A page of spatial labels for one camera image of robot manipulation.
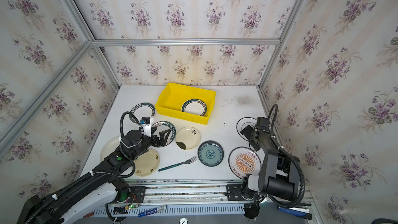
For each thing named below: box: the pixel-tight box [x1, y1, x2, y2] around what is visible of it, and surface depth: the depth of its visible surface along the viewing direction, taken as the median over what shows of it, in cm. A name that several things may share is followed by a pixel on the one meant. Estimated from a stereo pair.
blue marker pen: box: [137, 205, 168, 218], surface depth 70 cm
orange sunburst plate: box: [228, 146, 262, 179], surface depth 85 cm
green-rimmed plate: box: [129, 102, 156, 125], surface depth 107 cm
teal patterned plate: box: [197, 140, 225, 167], surface depth 88 cm
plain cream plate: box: [100, 135, 121, 162], surface depth 91 cm
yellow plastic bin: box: [155, 82, 217, 125], surface depth 110 cm
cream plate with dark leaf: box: [175, 126, 201, 151], surface depth 93 cm
